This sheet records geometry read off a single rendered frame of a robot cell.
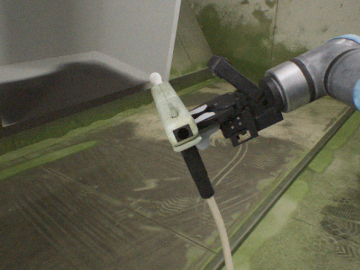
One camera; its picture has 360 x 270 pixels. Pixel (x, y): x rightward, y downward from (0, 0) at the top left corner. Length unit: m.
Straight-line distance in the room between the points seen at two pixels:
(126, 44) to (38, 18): 0.29
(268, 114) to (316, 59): 0.13
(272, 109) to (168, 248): 0.57
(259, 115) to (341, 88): 0.15
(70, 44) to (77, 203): 0.56
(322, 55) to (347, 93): 0.10
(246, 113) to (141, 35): 0.67
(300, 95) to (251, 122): 0.10
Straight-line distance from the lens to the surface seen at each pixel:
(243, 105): 0.63
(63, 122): 1.84
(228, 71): 0.60
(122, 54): 1.28
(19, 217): 1.29
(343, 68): 0.61
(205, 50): 2.88
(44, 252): 1.12
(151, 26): 1.17
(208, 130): 0.62
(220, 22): 2.88
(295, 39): 2.63
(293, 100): 0.64
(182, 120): 0.50
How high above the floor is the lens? 0.75
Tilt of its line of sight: 23 degrees down
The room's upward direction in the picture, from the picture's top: straight up
